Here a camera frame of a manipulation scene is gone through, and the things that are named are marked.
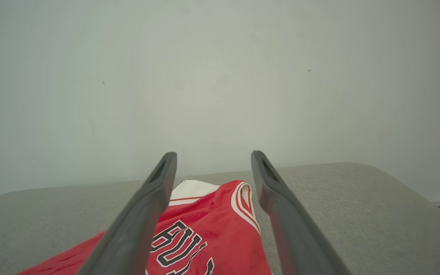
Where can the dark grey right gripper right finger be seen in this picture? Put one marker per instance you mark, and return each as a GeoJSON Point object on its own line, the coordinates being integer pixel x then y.
{"type": "Point", "coordinates": [298, 240]}

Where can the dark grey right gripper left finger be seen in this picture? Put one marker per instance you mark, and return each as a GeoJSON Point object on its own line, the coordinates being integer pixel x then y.
{"type": "Point", "coordinates": [132, 236]}

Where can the red Bulls 23 jersey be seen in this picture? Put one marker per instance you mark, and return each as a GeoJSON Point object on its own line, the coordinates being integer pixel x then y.
{"type": "Point", "coordinates": [220, 229]}

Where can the grey fabric sofa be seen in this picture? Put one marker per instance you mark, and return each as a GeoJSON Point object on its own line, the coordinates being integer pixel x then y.
{"type": "Point", "coordinates": [357, 229]}

